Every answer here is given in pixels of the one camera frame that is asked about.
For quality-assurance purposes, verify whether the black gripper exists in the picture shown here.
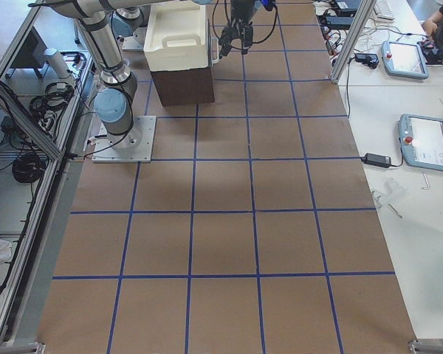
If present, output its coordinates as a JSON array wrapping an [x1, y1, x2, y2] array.
[[219, 0, 256, 58]]

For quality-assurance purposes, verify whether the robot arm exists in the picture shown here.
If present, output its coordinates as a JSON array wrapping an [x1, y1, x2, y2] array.
[[28, 1, 261, 105]]

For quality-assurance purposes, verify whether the white foam tray box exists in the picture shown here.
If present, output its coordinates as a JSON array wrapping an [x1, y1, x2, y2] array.
[[143, 1, 209, 72]]

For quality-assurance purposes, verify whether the dark wooden cabinet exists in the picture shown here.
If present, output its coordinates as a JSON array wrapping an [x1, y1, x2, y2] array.
[[151, 66, 215, 107]]

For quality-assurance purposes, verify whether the far teach pendant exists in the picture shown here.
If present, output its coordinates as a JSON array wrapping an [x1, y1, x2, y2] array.
[[381, 41, 429, 80]]

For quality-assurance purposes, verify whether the teach pendant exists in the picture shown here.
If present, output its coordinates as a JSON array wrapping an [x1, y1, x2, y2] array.
[[398, 114, 443, 171], [381, 41, 429, 80]]

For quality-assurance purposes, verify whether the black power brick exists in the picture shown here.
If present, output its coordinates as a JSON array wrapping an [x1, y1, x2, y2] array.
[[361, 153, 392, 168]]

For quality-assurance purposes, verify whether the black monitor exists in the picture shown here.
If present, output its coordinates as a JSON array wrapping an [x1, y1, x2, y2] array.
[[10, 27, 47, 78]]

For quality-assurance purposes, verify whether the near teach pendant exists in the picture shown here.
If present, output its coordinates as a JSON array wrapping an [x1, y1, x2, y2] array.
[[398, 114, 443, 171]]

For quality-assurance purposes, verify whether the black braided cable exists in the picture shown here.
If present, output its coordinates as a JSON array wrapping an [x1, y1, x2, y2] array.
[[210, 0, 281, 52]]

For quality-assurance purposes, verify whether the aluminium frame post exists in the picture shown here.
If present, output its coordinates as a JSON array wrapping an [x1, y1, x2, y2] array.
[[331, 0, 376, 84]]

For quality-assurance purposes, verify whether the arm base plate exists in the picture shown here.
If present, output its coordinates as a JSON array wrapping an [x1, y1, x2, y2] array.
[[92, 116, 157, 163]]

